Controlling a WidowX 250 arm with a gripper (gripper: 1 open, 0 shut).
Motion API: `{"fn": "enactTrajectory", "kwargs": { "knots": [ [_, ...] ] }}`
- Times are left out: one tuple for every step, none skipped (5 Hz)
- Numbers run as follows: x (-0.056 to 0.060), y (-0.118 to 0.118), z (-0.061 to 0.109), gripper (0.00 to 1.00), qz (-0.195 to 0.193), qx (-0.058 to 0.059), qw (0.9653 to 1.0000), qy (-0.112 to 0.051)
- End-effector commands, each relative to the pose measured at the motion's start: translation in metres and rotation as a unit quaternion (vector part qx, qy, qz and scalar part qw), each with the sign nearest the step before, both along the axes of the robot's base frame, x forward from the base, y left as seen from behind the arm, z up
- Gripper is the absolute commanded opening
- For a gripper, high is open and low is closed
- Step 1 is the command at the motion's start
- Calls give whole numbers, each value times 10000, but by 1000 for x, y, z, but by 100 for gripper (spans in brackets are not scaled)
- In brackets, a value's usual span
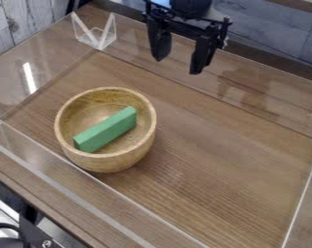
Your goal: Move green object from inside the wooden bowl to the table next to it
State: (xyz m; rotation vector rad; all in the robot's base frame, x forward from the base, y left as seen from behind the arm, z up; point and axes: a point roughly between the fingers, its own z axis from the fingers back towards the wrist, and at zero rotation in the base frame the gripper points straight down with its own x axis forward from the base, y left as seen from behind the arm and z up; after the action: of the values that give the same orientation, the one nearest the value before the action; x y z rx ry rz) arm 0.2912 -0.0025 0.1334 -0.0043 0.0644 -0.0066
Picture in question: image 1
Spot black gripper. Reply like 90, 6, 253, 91
143, 0, 233, 75

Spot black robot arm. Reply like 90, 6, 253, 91
143, 0, 233, 75

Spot black cable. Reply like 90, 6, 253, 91
0, 222, 22, 235

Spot wooden bowl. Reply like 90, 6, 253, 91
55, 87, 157, 173

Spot green rectangular block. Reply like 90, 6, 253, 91
73, 107, 137, 153

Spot clear acrylic corner bracket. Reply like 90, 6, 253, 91
71, 12, 117, 50

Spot clear acrylic enclosure walls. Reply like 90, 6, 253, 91
0, 6, 312, 248

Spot black metal table frame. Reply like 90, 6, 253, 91
0, 182, 60, 248

